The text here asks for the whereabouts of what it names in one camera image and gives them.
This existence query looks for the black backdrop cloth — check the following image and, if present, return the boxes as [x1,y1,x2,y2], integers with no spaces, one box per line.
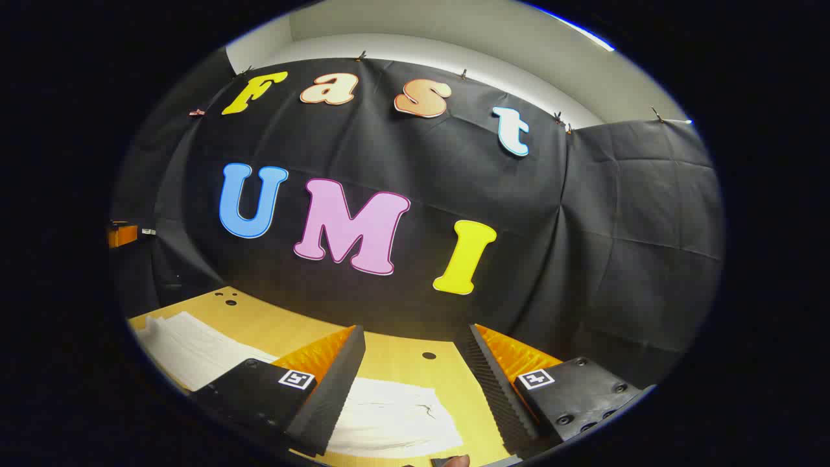
[110,49,726,390]

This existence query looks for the white jeans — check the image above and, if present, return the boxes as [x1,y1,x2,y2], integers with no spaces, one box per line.
[133,311,464,459]

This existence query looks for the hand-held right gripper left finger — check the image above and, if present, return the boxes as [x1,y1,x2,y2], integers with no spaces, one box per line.
[190,326,366,457]

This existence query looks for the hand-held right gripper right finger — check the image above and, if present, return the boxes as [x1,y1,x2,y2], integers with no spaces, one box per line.
[468,324,644,457]

